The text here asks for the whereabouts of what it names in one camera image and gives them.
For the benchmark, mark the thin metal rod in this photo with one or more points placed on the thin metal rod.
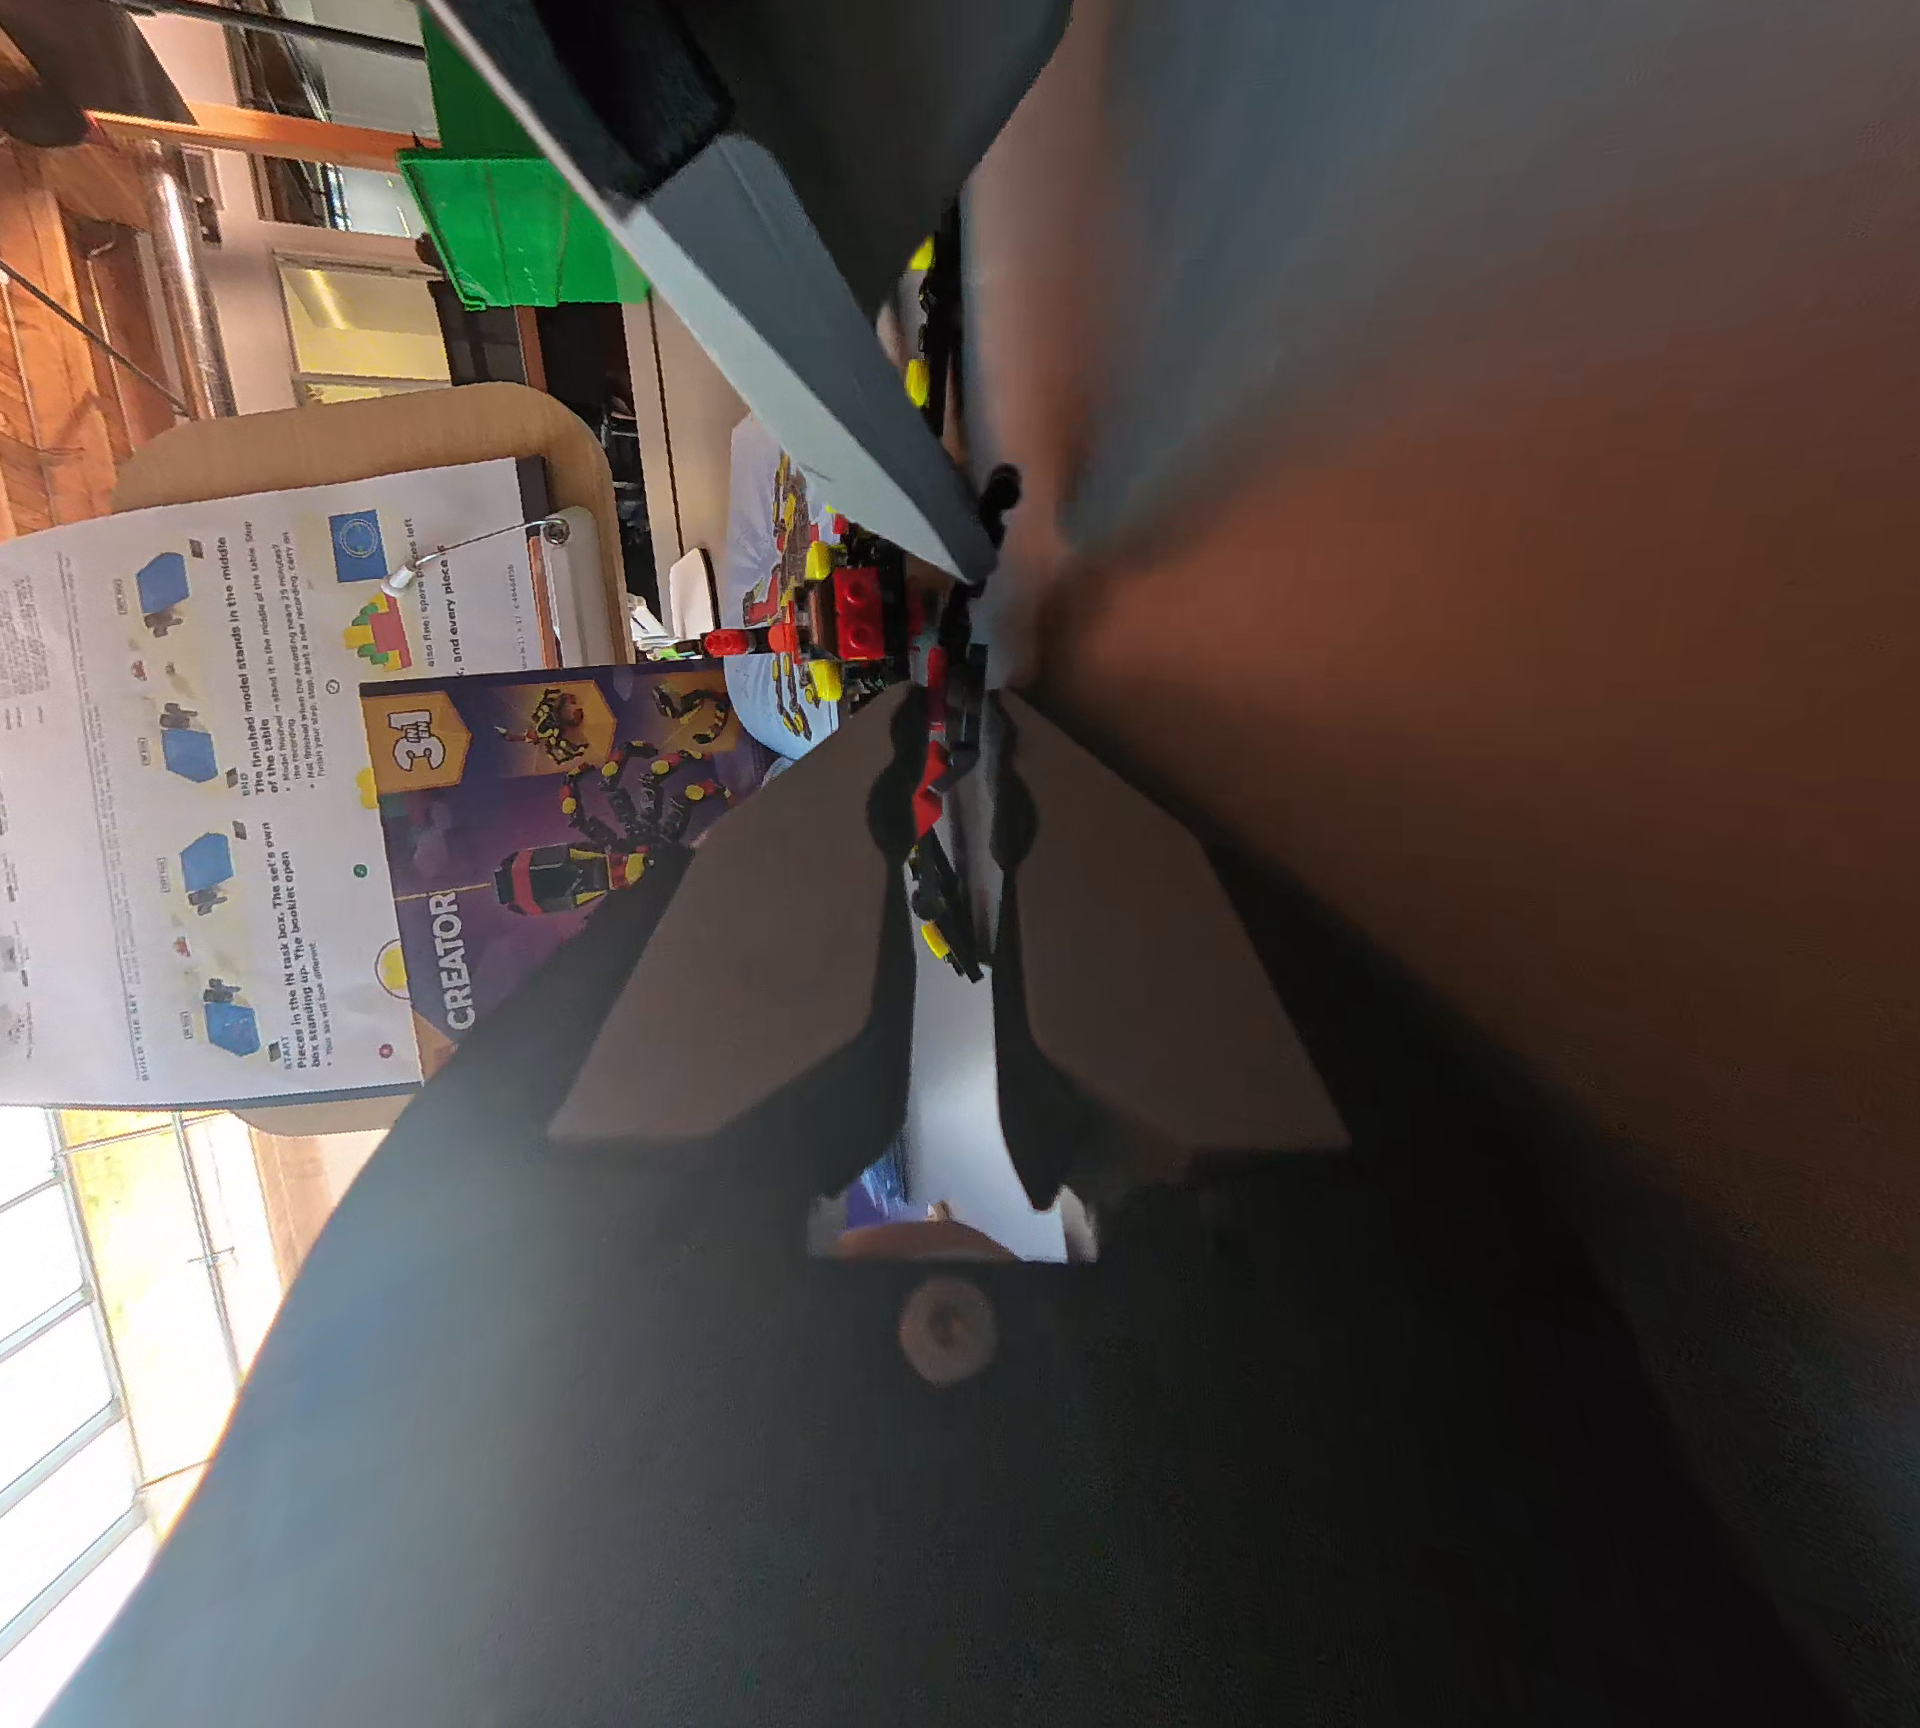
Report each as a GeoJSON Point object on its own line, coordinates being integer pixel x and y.
{"type": "Point", "coordinates": [195, 10]}

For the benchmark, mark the bright window with frame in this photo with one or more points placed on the bright window with frame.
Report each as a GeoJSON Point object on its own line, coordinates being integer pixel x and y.
{"type": "Point", "coordinates": [75, 1352]}

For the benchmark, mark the red and black lego assembly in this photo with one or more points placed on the red and black lego assembly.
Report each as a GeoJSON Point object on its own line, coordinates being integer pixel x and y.
{"type": "Point", "coordinates": [938, 768]}

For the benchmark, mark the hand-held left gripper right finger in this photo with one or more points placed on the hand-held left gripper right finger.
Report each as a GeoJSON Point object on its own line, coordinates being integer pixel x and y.
{"type": "Point", "coordinates": [1155, 992]}

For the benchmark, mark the purple lego box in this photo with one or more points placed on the purple lego box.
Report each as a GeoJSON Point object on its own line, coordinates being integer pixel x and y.
{"type": "Point", "coordinates": [511, 829]}

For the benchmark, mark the small red lego piece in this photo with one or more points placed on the small red lego piece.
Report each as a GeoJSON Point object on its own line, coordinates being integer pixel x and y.
{"type": "Point", "coordinates": [728, 643]}

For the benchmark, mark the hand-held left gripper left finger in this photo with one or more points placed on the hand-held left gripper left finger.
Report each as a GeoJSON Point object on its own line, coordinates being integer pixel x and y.
{"type": "Point", "coordinates": [751, 978]}

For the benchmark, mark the red lego model with yellow studs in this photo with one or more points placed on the red lego model with yellow studs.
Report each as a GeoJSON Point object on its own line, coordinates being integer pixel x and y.
{"type": "Point", "coordinates": [858, 603]}

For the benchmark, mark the shiny metal pipe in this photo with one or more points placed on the shiny metal pipe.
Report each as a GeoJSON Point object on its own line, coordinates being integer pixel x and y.
{"type": "Point", "coordinates": [193, 288]}

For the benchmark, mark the green plastic bin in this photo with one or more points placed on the green plastic bin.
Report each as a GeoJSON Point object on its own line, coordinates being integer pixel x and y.
{"type": "Point", "coordinates": [511, 229]}

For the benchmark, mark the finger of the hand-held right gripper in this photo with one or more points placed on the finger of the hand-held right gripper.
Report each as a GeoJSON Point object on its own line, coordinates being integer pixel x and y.
{"type": "Point", "coordinates": [810, 333]}

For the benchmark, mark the white printed instruction sheet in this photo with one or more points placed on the white printed instruction sheet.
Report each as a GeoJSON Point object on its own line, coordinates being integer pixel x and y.
{"type": "Point", "coordinates": [195, 783]}

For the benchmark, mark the light blue lego instruction booklet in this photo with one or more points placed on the light blue lego instruction booklet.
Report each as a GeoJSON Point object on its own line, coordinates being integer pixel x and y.
{"type": "Point", "coordinates": [759, 512]}

